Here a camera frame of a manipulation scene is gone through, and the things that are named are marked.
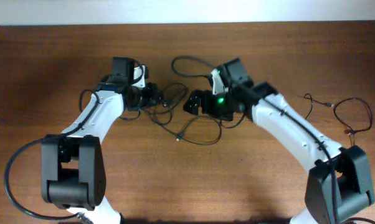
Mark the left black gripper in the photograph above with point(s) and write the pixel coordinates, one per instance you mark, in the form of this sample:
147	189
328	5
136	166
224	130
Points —
153	93

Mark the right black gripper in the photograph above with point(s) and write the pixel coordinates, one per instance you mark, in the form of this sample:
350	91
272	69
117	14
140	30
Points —
194	103

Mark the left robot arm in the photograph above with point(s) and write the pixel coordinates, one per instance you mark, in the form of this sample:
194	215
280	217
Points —
73	172

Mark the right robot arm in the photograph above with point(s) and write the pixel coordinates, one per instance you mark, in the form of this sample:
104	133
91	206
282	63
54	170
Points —
339	183

